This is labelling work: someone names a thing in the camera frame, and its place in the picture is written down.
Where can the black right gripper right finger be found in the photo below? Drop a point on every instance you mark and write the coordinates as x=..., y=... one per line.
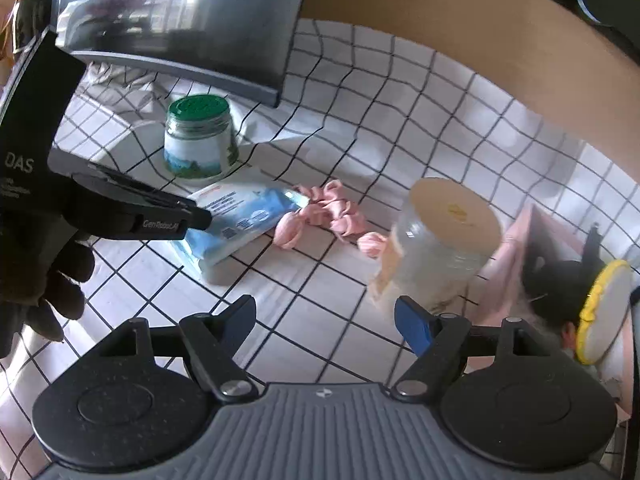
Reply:
x=437, y=341

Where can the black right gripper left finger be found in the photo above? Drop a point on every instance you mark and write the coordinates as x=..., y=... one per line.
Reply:
x=211, y=342

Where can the black knit cloth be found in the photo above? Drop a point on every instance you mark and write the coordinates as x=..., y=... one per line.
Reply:
x=557, y=289

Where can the blue wet wipes pack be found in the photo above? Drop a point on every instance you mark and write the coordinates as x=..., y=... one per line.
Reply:
x=241, y=212

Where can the pink scrunchie cloth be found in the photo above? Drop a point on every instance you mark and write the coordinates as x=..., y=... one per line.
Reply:
x=329, y=208

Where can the black gloved left hand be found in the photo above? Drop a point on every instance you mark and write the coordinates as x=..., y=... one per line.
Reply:
x=43, y=262

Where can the pink storage box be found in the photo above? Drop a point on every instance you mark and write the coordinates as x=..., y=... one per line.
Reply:
x=503, y=295

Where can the clear jar tan lid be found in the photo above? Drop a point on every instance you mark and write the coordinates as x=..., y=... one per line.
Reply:
x=443, y=235

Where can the green lid glass jar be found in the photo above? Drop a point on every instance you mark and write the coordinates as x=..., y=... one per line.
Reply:
x=200, y=140

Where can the white checkered tablecloth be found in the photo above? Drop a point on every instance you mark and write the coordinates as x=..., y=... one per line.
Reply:
x=377, y=113

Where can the yellow round sponge pad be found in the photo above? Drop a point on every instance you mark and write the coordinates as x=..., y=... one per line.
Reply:
x=604, y=312

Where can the black monitor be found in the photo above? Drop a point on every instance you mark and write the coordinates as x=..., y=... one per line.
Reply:
x=239, y=46

